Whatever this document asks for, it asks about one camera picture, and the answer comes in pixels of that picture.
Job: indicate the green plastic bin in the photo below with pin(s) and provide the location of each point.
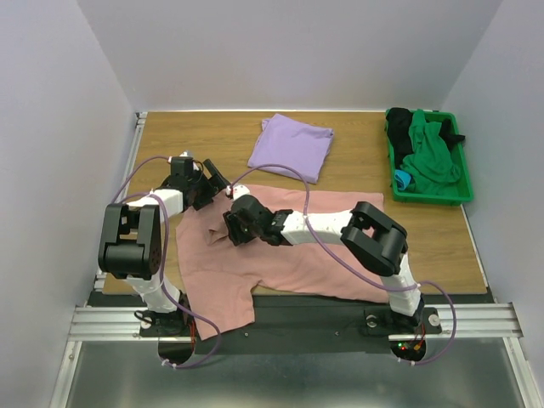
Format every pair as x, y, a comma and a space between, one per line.
462, 193

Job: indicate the right aluminium rail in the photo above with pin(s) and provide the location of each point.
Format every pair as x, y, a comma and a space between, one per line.
476, 320

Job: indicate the aluminium rail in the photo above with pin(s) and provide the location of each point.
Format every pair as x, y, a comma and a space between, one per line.
113, 310
476, 320

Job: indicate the blue garment in bin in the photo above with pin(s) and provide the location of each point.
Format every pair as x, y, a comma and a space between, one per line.
402, 179

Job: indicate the black t shirt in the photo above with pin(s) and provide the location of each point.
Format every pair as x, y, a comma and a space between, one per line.
398, 123

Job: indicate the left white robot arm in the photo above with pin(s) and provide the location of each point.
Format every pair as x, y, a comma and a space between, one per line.
134, 237

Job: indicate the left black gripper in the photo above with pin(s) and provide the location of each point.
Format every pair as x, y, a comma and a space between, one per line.
217, 182

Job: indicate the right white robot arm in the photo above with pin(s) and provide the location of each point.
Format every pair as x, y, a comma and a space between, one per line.
377, 242

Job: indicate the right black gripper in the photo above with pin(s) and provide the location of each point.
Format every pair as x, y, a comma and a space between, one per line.
232, 229

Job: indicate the purple t shirt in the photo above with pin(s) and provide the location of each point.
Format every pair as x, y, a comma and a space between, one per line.
297, 145

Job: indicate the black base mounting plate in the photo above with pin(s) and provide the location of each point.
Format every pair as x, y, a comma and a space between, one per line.
298, 325

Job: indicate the green t shirt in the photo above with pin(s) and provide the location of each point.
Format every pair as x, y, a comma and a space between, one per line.
430, 165

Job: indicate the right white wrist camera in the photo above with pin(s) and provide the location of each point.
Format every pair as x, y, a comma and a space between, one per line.
236, 191

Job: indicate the pink printed t shirt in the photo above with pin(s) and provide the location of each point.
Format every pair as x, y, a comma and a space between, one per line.
219, 277

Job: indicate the left aluminium rail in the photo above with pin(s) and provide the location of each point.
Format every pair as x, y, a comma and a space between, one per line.
113, 310

